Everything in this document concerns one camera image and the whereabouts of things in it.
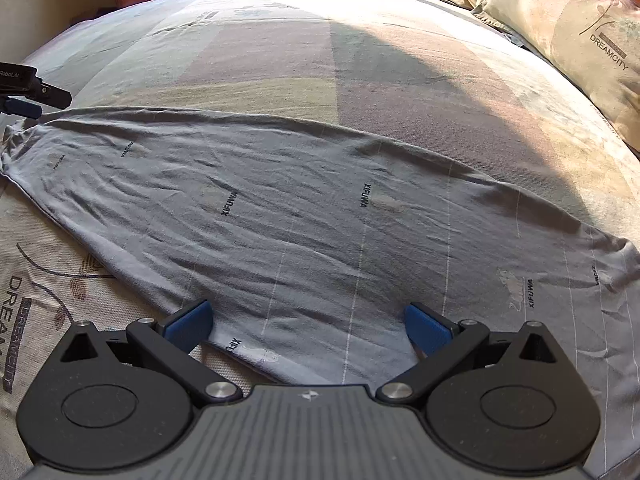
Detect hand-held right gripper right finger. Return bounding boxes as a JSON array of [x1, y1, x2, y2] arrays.
[[375, 301, 568, 405]]

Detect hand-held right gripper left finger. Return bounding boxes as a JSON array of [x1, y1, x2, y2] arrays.
[[59, 299, 242, 406]]

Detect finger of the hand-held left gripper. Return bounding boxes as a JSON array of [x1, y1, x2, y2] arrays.
[[30, 82, 71, 109], [0, 97, 43, 117]]

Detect grey printed pants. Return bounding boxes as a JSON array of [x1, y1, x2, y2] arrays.
[[0, 105, 640, 480]]

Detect bed with patchwork sheet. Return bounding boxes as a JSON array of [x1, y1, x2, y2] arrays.
[[0, 0, 640, 480]]

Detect beige printed pillow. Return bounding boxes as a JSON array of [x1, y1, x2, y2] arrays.
[[482, 0, 640, 153]]

